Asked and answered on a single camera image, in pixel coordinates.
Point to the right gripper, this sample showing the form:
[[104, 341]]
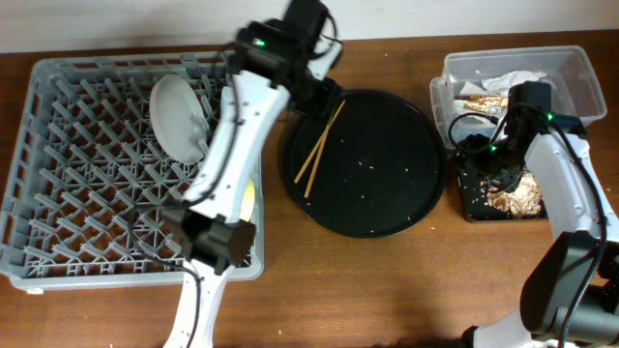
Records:
[[506, 180]]

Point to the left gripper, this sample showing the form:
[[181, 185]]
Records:
[[315, 97]]

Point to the brown food scraps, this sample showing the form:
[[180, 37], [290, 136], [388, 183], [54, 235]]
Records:
[[525, 201]]

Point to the gold foil wrapper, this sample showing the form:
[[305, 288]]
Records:
[[490, 105]]

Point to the white napkin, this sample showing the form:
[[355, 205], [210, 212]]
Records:
[[497, 86]]

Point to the yellow bowl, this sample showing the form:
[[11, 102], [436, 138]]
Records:
[[248, 202]]

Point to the grey round plate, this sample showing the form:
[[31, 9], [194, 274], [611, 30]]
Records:
[[177, 119]]

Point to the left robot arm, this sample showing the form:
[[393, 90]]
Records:
[[276, 64]]

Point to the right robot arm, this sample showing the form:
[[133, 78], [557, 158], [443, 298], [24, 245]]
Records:
[[571, 298]]

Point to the grey dishwasher rack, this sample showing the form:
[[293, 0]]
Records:
[[85, 154]]

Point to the black rectangular tray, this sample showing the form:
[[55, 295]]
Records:
[[473, 197]]

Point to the clear plastic bin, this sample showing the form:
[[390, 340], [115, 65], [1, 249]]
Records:
[[575, 88]]

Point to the round black tray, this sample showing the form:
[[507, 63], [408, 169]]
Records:
[[383, 167]]

